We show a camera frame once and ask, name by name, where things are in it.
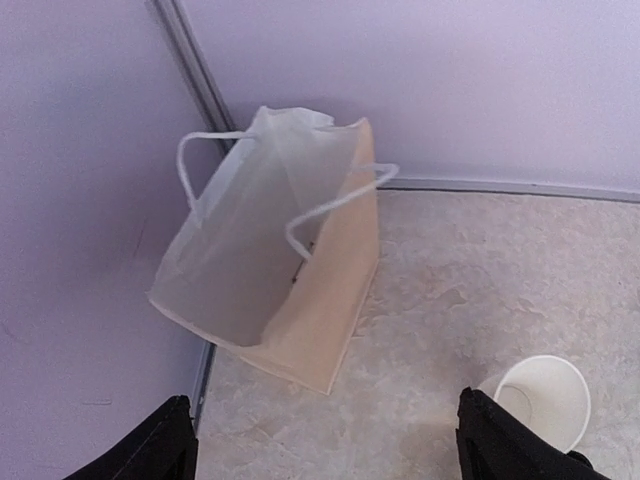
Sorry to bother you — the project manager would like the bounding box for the left aluminium corner post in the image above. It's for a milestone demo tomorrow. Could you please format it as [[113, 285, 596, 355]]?
[[147, 0, 236, 133]]

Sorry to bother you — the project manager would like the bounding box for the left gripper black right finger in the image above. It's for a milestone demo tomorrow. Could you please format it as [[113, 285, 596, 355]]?
[[457, 387, 604, 480]]

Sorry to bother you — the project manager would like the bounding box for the stack of white paper cups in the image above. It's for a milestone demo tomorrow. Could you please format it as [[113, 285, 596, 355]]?
[[481, 355, 592, 453]]

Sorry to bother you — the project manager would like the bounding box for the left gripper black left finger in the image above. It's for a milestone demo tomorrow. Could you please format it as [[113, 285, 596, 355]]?
[[67, 395, 198, 480]]

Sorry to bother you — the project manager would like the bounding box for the brown paper bag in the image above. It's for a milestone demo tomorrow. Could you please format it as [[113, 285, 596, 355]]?
[[148, 107, 398, 394]]

